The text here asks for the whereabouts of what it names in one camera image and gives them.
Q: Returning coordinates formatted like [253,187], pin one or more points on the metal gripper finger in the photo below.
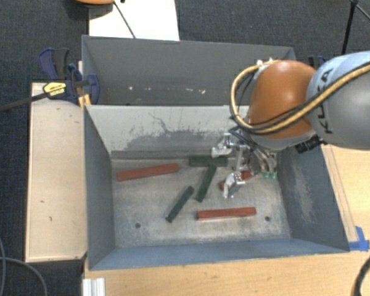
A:
[233,183]
[222,148]

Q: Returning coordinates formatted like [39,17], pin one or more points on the red-brown flat block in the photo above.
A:
[148,171]
[246,175]
[226,213]

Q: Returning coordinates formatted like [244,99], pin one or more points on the dark green flat block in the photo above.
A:
[203,161]
[206,183]
[180,203]

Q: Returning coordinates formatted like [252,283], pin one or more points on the grey metal bin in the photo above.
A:
[160,227]

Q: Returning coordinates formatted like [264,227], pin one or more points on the pale wood board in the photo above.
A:
[55,180]

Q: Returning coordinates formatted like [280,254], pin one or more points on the black cylinder on white bracket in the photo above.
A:
[308,145]

